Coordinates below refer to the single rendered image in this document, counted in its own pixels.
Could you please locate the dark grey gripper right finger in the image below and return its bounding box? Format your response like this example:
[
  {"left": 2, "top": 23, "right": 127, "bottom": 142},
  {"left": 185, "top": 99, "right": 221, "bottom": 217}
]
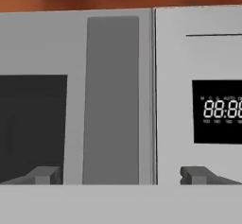
[{"left": 180, "top": 165, "right": 242, "bottom": 185}]

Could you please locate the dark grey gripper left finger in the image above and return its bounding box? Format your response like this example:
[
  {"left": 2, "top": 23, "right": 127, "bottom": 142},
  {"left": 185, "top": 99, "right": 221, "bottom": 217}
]
[{"left": 0, "top": 165, "right": 63, "bottom": 185}]

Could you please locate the grey microwave oven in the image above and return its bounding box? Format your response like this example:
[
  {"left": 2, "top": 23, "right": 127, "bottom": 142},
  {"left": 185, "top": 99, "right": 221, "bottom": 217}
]
[{"left": 0, "top": 4, "right": 242, "bottom": 185}]

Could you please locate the grey microwave door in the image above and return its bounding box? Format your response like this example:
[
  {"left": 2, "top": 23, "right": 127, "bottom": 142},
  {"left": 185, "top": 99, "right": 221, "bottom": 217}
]
[{"left": 0, "top": 8, "right": 158, "bottom": 185}]

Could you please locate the dark grey microwave door handle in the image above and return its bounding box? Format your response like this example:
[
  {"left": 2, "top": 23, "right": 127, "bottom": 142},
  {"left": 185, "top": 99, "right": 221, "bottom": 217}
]
[{"left": 81, "top": 15, "right": 140, "bottom": 185}]

